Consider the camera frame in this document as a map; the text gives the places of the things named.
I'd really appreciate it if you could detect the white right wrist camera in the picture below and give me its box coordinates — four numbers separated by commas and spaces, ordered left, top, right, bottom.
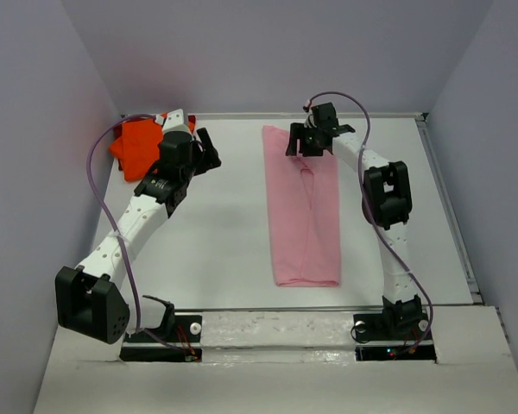
302, 102, 316, 129

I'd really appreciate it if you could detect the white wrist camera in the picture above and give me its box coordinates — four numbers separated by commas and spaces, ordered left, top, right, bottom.
302, 102, 316, 129
155, 109, 191, 134

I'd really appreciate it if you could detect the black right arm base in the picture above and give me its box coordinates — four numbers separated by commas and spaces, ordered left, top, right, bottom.
350, 313, 437, 362

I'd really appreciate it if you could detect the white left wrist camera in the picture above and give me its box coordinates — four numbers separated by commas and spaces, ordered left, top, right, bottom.
155, 109, 191, 134

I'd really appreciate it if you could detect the orange folded t shirt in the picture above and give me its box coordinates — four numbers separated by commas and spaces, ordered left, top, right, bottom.
109, 119, 162, 182

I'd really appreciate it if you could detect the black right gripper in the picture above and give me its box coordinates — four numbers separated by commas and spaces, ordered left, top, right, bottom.
285, 122, 324, 157

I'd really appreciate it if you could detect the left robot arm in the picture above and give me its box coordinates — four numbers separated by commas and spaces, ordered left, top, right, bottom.
54, 128, 222, 344

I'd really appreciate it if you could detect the pink t shirt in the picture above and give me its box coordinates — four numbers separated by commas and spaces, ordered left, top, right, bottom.
262, 126, 341, 287

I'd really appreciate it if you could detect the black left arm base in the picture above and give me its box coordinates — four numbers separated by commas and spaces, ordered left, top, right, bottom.
119, 295, 203, 363

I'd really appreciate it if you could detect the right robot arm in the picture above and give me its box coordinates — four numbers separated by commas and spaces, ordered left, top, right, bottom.
286, 102, 433, 338

